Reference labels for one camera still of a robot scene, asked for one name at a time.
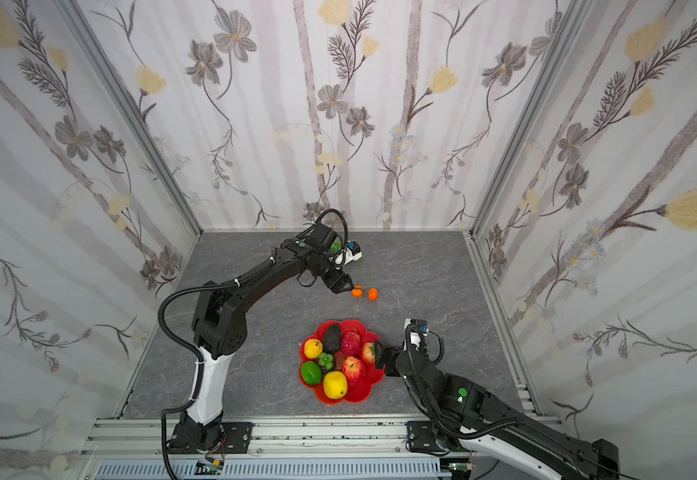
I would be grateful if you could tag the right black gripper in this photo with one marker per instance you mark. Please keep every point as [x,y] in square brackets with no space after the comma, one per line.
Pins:
[391,360]

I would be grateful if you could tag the white slotted cable duct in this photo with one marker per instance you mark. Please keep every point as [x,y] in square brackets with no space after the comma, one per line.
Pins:
[319,468]

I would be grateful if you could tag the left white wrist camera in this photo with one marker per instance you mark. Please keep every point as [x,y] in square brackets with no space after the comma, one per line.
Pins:
[351,253]

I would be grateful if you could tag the plain orange tangerine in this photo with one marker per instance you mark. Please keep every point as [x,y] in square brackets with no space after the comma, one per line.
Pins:
[373,293]

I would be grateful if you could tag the green grape bunch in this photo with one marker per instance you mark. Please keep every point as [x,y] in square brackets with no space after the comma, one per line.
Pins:
[335,249]

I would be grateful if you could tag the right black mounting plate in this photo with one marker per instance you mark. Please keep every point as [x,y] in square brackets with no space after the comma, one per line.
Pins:
[422,438]

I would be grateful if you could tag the green lime fruit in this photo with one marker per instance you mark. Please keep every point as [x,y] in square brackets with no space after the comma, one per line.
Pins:
[311,373]

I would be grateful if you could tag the dark red pomegranate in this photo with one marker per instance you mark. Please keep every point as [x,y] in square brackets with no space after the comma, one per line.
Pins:
[351,344]

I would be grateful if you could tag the red apple fruit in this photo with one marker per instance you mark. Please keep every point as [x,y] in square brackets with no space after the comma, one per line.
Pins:
[353,369]

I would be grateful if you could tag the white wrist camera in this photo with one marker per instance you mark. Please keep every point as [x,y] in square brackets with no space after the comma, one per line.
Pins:
[351,253]
[416,333]

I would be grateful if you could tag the dark avocado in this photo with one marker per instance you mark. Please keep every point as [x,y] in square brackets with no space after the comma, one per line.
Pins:
[332,340]

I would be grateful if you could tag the black mounting plate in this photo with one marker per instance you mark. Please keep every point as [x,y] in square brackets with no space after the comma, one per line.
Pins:
[228,438]
[422,438]

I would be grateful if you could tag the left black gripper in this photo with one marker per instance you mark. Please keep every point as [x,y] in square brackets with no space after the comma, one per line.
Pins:
[336,279]

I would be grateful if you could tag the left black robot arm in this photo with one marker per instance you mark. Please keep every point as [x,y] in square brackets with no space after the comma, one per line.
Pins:
[220,329]

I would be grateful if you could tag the orange tangerine with stem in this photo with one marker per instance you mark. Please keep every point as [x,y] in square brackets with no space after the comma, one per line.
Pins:
[357,291]

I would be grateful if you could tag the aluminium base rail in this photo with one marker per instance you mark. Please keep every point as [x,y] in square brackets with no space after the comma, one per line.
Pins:
[351,437]

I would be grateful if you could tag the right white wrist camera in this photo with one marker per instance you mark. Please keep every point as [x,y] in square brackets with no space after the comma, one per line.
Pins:
[416,333]

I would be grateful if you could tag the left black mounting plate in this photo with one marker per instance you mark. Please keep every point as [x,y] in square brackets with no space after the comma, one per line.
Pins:
[228,438]

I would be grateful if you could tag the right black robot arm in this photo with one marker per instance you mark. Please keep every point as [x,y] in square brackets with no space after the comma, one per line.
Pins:
[466,416]

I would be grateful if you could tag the red flower-shaped fruit bowl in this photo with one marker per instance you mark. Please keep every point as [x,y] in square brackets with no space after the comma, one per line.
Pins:
[359,391]

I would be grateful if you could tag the yellow lemon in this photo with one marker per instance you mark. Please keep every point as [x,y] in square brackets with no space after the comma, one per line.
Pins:
[335,385]

